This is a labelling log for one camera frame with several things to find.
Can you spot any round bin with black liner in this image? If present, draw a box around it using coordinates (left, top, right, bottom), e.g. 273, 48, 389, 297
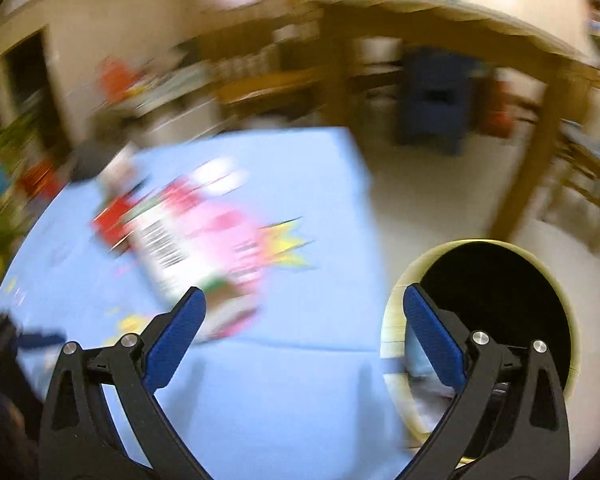
380, 239, 581, 453

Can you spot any red plastic bag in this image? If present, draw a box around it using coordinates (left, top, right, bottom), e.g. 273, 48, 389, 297
97, 57, 141, 101

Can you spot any pink and white snack packet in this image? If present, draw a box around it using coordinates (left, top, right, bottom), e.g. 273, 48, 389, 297
127, 200, 261, 343

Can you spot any small red wrapper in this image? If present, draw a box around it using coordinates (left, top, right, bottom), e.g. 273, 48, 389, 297
91, 197, 136, 251

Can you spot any wooden dining table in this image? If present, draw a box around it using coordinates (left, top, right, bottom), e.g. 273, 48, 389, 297
310, 0, 600, 251

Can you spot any blue printed tablecloth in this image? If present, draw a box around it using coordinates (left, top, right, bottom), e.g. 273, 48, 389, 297
0, 127, 416, 480

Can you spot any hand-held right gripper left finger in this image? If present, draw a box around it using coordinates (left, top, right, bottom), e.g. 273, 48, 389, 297
39, 286, 216, 480

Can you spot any white coffee table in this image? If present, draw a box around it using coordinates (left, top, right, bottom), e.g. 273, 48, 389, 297
125, 67, 226, 146

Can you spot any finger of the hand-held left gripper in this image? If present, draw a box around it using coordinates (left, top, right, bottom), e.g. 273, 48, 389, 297
17, 331, 66, 350

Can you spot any blue plastic stool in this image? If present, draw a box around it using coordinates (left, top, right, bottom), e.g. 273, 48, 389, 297
397, 47, 476, 156

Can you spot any wooden chair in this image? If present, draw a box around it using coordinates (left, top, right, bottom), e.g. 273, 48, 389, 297
545, 120, 600, 246
200, 25, 326, 121

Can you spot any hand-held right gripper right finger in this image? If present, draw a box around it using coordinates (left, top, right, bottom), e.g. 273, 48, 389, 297
397, 282, 573, 480

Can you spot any red box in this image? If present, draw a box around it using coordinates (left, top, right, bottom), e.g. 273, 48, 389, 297
22, 160, 61, 196

